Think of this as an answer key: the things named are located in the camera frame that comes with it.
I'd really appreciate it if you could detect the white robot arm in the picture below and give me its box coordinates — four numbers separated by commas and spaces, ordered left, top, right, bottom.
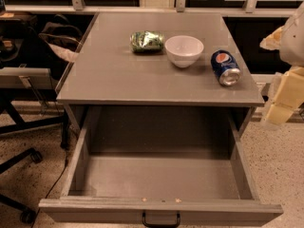
259, 2, 304, 124

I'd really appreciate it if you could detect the crumpled green chip bag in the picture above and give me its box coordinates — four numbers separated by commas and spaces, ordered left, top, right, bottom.
130, 30, 164, 53

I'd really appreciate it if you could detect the grey side desk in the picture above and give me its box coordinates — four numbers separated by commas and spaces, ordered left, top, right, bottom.
0, 67, 58, 89

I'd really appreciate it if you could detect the grey drawer cabinet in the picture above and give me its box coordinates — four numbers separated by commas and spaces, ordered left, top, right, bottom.
57, 12, 264, 144

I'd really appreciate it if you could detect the grey top drawer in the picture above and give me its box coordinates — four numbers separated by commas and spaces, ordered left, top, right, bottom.
38, 105, 284, 228

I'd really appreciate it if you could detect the metal window railing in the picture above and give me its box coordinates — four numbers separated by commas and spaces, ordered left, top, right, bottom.
0, 0, 304, 17

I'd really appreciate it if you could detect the black top drawer handle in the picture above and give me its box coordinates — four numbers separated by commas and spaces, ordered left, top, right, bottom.
142, 212, 181, 228

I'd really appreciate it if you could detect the black floor cable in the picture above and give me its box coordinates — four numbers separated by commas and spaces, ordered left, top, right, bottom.
29, 155, 69, 228

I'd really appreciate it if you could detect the dark jacket on chair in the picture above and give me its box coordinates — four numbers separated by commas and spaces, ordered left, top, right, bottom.
38, 14, 83, 80

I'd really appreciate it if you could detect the blue pepsi can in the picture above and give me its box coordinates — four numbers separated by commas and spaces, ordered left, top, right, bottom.
211, 49, 241, 86

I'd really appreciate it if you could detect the white bowl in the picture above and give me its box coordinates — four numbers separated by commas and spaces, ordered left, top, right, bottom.
164, 35, 204, 68

